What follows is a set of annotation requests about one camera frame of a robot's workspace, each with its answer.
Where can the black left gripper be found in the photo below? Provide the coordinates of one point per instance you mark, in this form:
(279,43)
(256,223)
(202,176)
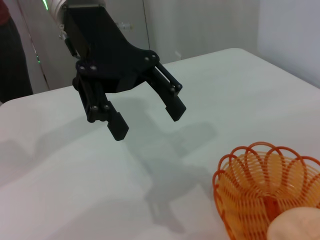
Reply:
(107,57)

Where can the orange plastic woven basket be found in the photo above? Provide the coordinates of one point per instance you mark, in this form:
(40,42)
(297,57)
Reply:
(245,190)

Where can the person in dark clothes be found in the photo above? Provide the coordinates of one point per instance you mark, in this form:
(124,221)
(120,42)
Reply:
(12,62)

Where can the white wall fixture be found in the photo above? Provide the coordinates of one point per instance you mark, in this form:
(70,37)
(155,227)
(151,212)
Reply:
(123,26)

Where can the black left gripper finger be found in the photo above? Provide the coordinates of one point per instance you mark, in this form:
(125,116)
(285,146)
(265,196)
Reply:
(175,107)

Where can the pale round bread bun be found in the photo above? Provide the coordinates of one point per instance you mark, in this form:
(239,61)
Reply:
(297,225)

